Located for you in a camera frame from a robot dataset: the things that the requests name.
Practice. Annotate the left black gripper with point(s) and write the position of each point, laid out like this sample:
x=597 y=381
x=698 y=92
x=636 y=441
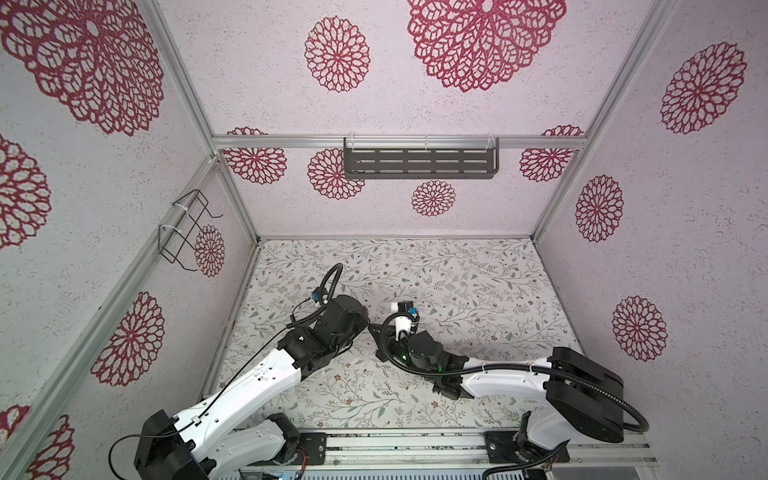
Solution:
x=362 y=322

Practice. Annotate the dark metal wall shelf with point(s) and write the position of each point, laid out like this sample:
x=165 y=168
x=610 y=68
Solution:
x=423 y=163

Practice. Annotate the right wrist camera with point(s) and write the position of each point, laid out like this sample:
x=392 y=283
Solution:
x=406 y=319

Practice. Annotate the black wire wall rack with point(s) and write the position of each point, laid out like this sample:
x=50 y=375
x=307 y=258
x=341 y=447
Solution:
x=193 y=242

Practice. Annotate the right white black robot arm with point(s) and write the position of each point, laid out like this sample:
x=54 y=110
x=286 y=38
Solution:
x=578 y=396

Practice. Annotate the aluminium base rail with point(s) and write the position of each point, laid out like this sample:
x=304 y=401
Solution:
x=499 y=451

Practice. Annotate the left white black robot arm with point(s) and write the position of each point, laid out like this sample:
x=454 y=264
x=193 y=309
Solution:
x=205 y=441

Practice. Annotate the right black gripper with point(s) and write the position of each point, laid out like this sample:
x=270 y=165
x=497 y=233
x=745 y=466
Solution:
x=390 y=339

